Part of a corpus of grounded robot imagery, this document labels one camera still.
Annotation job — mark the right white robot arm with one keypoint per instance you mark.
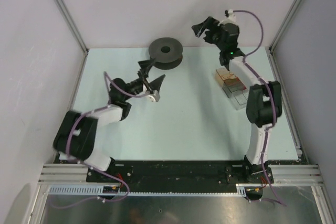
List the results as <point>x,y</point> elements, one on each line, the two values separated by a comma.
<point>264,103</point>

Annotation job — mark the aluminium front rail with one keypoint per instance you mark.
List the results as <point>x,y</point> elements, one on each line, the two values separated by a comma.
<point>284,175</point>

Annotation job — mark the clear plastic bin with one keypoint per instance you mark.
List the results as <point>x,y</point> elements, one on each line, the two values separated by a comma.
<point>236,92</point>

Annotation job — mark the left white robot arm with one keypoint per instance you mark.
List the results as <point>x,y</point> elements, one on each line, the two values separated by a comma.
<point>76,137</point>

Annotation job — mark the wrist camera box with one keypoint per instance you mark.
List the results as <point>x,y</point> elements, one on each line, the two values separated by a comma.
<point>154,96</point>
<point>230,17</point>

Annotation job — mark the left aluminium frame post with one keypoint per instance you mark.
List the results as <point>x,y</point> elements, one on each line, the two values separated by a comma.
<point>65,13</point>

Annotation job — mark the aluminium frame post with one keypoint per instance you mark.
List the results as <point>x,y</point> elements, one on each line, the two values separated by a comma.
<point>285,23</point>
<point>65,13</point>

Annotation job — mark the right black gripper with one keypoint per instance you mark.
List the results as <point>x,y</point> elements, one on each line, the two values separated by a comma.
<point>209,33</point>

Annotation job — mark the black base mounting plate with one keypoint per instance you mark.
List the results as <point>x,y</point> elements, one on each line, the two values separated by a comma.
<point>174,176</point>

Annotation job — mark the grey slotted cable duct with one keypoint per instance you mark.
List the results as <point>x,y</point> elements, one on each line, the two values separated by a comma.
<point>99,191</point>

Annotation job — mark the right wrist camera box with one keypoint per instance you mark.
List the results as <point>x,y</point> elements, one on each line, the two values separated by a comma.
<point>230,17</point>

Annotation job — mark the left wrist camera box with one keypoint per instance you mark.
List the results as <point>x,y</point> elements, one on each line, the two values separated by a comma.
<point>154,96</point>

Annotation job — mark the right aluminium frame post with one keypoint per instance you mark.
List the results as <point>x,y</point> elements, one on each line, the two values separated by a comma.
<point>285,23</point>

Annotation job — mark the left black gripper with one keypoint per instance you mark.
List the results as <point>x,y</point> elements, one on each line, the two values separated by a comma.
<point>143,73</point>

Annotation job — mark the black cable spool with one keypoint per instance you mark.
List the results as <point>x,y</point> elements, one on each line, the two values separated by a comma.
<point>166,52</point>

